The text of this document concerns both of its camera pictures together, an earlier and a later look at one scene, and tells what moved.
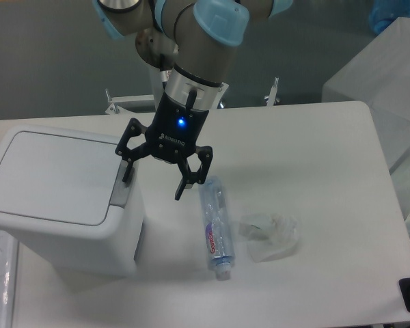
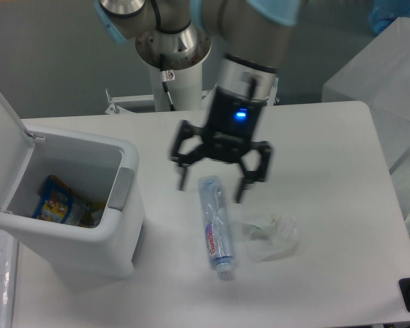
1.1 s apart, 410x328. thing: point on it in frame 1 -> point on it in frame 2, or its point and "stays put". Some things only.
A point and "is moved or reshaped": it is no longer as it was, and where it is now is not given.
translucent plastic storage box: (387, 75) stays put
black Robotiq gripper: (171, 134) -> (234, 122)
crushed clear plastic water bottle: (216, 227) stays put
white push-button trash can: (63, 193) is moved or reshaped
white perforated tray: (2, 279) stays put
